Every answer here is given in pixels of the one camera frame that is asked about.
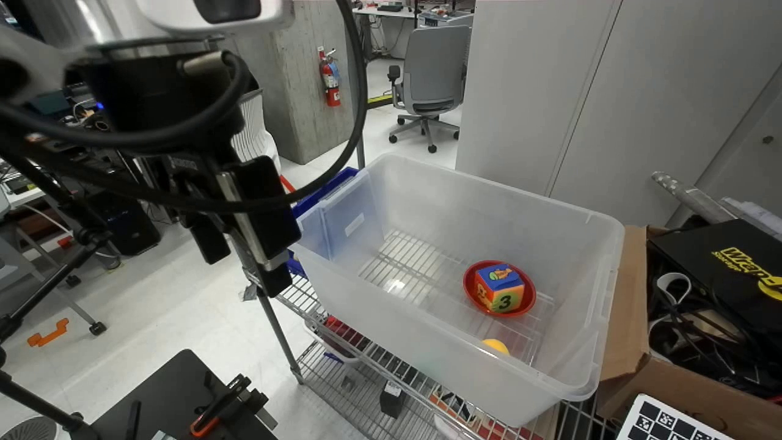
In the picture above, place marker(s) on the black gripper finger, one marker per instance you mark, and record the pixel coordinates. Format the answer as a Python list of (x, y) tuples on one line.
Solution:
[(271, 281), (209, 238)]

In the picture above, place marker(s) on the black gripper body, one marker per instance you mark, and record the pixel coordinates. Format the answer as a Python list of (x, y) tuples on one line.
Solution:
[(269, 210)]

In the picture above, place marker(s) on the colourful soft toy cube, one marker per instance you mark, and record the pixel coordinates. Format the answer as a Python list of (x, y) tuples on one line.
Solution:
[(499, 289)]

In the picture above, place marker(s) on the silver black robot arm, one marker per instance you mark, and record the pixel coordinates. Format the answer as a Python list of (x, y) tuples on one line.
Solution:
[(122, 88)]

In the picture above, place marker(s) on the blue plastic bin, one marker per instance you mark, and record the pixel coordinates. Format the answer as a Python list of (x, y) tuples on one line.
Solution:
[(326, 190)]

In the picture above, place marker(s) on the grey concrete pillar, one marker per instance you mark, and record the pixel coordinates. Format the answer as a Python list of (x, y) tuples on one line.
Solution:
[(295, 80)]

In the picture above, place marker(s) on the red fire extinguisher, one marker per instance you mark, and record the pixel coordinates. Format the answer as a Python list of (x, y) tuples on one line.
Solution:
[(331, 77)]

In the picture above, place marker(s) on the black orange clamp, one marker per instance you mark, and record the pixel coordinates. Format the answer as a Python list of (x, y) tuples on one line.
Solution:
[(209, 415)]

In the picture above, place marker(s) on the clear plastic storage bin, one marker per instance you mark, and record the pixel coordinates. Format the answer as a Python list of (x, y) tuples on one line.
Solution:
[(423, 202)]

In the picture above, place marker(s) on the black case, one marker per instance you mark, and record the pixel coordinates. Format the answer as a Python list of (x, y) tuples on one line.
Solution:
[(161, 399)]

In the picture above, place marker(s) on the small black block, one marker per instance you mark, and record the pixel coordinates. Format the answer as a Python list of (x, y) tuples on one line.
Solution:
[(392, 402)]

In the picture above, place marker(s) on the red bowl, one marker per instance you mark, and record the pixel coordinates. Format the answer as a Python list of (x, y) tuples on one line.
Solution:
[(473, 294)]

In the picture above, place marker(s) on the grey office chair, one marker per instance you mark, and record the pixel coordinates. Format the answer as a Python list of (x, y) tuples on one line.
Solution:
[(430, 63)]

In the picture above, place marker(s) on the yellow ball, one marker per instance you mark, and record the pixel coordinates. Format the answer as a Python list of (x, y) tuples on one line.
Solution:
[(494, 344)]

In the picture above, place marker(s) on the black stand leg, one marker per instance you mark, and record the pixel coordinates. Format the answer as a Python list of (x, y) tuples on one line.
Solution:
[(39, 403)]

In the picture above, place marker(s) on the white cabinet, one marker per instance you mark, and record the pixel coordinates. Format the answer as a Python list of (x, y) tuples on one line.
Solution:
[(571, 80)]

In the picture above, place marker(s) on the brown cardboard box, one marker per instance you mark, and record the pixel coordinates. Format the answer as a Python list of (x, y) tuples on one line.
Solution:
[(631, 308)]

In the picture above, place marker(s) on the black white checkered board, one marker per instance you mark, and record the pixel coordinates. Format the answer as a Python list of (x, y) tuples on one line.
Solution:
[(661, 418)]

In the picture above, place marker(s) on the silver metal tool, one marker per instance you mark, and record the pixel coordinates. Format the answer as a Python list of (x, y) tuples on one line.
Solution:
[(692, 199)]

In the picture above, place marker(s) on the black bag yellow print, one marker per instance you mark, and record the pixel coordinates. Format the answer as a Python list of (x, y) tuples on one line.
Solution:
[(699, 251)]

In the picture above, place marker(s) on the orange plastic bracket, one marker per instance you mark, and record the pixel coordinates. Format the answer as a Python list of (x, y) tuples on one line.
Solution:
[(50, 332)]

